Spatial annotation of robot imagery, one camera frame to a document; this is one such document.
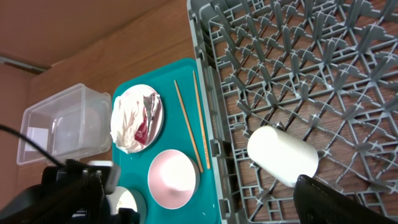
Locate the crumpled white napkin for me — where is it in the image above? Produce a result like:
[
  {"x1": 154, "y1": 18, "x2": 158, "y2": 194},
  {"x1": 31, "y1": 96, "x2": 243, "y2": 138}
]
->
[{"x1": 110, "y1": 93, "x2": 146, "y2": 154}]

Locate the white cup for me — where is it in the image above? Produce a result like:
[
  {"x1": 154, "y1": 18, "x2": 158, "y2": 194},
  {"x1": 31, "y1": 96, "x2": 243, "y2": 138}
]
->
[{"x1": 247, "y1": 126, "x2": 319, "y2": 187}]

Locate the right wooden chopstick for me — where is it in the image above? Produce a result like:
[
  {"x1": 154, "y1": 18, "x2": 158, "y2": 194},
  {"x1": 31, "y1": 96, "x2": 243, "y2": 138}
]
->
[{"x1": 193, "y1": 71, "x2": 211, "y2": 170}]

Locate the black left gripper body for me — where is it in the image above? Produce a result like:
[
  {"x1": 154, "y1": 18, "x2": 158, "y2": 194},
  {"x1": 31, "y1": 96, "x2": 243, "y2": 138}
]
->
[{"x1": 0, "y1": 159, "x2": 113, "y2": 224}]

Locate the teal plastic tray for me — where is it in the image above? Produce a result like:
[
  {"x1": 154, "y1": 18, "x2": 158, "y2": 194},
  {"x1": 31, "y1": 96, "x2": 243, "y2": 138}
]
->
[{"x1": 112, "y1": 58, "x2": 221, "y2": 223}]

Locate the grey bowl with rice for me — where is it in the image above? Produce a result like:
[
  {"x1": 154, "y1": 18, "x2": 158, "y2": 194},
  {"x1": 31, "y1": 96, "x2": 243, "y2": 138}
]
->
[{"x1": 106, "y1": 186, "x2": 147, "y2": 224}]

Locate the white round plate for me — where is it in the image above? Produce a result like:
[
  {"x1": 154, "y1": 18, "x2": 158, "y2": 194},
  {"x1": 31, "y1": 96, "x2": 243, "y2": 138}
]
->
[{"x1": 121, "y1": 84, "x2": 164, "y2": 152}]

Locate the clear plastic container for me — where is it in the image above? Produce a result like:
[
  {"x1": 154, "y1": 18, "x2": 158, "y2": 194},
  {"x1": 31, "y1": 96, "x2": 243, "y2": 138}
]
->
[{"x1": 21, "y1": 83, "x2": 112, "y2": 161}]

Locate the wooden chopstick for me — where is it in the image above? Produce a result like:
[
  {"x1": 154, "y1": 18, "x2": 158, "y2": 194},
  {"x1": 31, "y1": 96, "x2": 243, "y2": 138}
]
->
[
  {"x1": 193, "y1": 71, "x2": 211, "y2": 170},
  {"x1": 174, "y1": 80, "x2": 203, "y2": 173}
]

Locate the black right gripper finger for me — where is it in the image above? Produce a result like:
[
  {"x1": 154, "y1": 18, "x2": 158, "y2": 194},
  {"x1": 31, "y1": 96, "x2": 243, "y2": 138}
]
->
[{"x1": 294, "y1": 175, "x2": 395, "y2": 224}]

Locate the grey dishwasher rack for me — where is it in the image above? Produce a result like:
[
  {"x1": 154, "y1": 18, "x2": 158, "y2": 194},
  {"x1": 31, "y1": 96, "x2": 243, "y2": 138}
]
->
[{"x1": 187, "y1": 0, "x2": 397, "y2": 223}]

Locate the pink bowl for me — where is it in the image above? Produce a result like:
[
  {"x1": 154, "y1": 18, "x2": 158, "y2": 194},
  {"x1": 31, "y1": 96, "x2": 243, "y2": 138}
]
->
[{"x1": 147, "y1": 149, "x2": 200, "y2": 210}]

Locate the left wooden chopstick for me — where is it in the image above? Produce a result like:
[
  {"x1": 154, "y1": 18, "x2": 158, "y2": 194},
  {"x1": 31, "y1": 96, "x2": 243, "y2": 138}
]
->
[{"x1": 174, "y1": 80, "x2": 203, "y2": 173}]

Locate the red snack wrapper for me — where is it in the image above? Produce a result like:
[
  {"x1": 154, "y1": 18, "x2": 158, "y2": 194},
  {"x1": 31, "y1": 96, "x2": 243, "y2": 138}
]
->
[{"x1": 134, "y1": 93, "x2": 160, "y2": 144}]

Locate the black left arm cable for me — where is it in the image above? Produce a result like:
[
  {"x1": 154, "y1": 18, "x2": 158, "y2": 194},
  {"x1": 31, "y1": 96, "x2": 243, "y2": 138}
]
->
[{"x1": 0, "y1": 124, "x2": 65, "y2": 169}]

